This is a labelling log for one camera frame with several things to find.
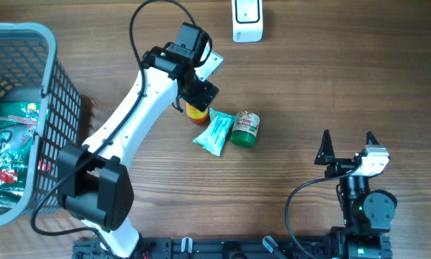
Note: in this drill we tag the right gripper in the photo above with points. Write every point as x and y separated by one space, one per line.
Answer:
326 155

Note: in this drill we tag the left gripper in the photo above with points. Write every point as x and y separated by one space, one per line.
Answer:
203 96

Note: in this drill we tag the green cap sauce bottle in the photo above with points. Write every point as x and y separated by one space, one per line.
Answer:
196 116

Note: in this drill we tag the teal tissue packet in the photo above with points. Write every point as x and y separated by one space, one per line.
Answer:
213 137

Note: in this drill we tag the green lid jar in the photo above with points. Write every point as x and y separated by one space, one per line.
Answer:
245 129

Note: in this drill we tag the green 3M gloves packet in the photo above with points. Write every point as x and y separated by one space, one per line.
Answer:
18 124

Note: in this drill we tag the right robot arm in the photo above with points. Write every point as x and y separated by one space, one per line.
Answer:
367 213

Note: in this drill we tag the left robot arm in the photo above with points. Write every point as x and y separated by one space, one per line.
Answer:
93 180

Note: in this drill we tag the white barcode scanner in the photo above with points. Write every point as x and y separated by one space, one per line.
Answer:
247 20

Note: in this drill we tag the grey plastic mesh basket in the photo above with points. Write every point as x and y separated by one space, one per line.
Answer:
30 71

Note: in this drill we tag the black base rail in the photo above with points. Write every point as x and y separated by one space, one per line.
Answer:
267 247

